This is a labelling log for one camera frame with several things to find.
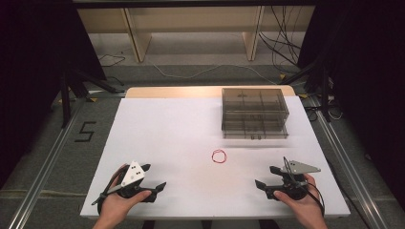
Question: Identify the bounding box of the aluminium floor rail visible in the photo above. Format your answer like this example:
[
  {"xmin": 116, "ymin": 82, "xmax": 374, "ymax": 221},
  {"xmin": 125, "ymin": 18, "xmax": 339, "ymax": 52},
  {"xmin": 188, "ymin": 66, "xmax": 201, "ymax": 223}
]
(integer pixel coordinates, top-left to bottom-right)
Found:
[
  {"xmin": 305, "ymin": 94, "xmax": 390, "ymax": 229},
  {"xmin": 7, "ymin": 96, "xmax": 89, "ymax": 229}
]

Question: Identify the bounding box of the person's left hand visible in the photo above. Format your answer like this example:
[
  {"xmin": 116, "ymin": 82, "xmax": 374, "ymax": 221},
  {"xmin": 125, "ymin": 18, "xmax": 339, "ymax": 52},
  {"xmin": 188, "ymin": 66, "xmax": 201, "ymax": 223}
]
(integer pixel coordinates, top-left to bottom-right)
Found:
[{"xmin": 96, "ymin": 163, "xmax": 153, "ymax": 223}]

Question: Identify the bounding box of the white floor cable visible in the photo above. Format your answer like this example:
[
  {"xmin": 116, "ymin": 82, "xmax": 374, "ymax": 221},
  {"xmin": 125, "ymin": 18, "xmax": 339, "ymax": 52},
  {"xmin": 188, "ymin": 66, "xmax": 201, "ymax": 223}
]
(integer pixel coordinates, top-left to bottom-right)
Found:
[{"xmin": 152, "ymin": 62, "xmax": 279, "ymax": 86}]

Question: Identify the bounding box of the bundle of black cables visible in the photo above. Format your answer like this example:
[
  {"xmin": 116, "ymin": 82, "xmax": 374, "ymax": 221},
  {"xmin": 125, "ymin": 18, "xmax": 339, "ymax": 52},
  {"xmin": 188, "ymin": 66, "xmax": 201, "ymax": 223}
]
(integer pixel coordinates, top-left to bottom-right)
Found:
[{"xmin": 257, "ymin": 5, "xmax": 304, "ymax": 70}]

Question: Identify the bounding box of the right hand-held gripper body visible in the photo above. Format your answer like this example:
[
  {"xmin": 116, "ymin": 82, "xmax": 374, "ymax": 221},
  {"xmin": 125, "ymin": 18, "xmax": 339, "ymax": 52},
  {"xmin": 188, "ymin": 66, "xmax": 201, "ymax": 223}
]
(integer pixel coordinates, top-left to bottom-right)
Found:
[{"xmin": 265, "ymin": 159, "xmax": 322, "ymax": 201}]

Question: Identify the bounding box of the black overhead bar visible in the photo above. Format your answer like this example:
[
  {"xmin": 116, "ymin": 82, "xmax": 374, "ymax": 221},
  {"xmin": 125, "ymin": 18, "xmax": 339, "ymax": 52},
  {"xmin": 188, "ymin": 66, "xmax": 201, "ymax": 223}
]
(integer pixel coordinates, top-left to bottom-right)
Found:
[{"xmin": 72, "ymin": 0, "xmax": 320, "ymax": 10}]

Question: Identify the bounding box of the light wooden bench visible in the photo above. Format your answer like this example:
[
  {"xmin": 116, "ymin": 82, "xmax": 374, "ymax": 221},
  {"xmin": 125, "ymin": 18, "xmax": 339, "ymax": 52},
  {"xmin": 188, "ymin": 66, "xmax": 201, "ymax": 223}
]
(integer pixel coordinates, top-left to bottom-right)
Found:
[{"xmin": 75, "ymin": 5, "xmax": 317, "ymax": 64}]

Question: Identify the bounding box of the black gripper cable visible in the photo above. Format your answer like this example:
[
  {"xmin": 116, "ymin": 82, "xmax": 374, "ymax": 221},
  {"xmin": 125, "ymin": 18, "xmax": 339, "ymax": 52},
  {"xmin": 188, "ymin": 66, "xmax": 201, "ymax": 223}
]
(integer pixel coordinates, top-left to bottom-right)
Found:
[
  {"xmin": 91, "ymin": 164, "xmax": 129, "ymax": 215},
  {"xmin": 282, "ymin": 156, "xmax": 327, "ymax": 219}
]

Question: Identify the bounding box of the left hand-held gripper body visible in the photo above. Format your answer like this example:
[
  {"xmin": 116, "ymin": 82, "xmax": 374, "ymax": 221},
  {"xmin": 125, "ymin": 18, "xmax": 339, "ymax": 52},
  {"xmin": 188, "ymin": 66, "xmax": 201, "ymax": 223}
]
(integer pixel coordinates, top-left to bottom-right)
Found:
[{"xmin": 116, "ymin": 159, "xmax": 159, "ymax": 203}]

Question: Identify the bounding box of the clear grey drawer box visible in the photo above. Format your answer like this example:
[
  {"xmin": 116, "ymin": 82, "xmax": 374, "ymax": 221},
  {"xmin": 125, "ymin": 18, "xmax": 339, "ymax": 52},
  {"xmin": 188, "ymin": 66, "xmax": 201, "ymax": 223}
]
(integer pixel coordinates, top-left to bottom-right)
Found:
[{"xmin": 221, "ymin": 87, "xmax": 290, "ymax": 140}]

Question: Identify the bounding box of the thin black floor cable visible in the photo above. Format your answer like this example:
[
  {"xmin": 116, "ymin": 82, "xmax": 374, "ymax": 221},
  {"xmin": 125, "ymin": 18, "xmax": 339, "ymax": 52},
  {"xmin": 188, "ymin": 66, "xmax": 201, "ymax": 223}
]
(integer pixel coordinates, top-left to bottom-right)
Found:
[{"xmin": 96, "ymin": 52, "xmax": 127, "ymax": 69}]

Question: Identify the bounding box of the person's right hand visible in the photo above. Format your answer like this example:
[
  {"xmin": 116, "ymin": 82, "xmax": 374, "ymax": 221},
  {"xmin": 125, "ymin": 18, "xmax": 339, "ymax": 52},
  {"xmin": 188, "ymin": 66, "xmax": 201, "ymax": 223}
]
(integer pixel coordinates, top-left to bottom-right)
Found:
[{"xmin": 272, "ymin": 173, "xmax": 325, "ymax": 221}]

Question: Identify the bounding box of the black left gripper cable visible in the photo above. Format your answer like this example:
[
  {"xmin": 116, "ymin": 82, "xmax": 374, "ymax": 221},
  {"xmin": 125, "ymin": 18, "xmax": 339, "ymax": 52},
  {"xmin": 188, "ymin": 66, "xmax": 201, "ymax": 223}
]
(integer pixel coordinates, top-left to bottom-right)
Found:
[{"xmin": 91, "ymin": 164, "xmax": 129, "ymax": 215}]

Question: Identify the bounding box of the dark curtain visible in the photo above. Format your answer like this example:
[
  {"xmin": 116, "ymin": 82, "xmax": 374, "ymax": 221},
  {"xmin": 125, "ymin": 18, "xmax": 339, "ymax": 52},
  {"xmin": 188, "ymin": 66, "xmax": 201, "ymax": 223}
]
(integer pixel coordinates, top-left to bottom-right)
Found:
[
  {"xmin": 296, "ymin": 0, "xmax": 405, "ymax": 203},
  {"xmin": 0, "ymin": 0, "xmax": 108, "ymax": 190}
]

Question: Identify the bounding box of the black tripod stand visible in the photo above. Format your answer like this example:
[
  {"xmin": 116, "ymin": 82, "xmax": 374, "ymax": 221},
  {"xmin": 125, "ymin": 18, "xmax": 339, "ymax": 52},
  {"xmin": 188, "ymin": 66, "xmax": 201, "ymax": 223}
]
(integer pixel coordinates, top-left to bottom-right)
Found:
[
  {"xmin": 58, "ymin": 68, "xmax": 126, "ymax": 129},
  {"xmin": 279, "ymin": 58, "xmax": 333, "ymax": 123}
]

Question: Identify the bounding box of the red ring bracelet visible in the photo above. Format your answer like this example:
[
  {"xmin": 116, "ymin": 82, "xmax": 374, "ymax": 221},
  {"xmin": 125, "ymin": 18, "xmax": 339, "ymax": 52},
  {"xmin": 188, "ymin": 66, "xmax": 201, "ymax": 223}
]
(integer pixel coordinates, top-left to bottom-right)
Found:
[{"xmin": 211, "ymin": 149, "xmax": 228, "ymax": 164}]

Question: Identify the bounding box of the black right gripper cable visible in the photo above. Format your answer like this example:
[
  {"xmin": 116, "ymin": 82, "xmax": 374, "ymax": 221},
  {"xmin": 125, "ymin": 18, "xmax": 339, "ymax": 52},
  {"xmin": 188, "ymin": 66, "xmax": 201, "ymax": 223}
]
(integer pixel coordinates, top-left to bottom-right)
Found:
[{"xmin": 282, "ymin": 156, "xmax": 327, "ymax": 219}]

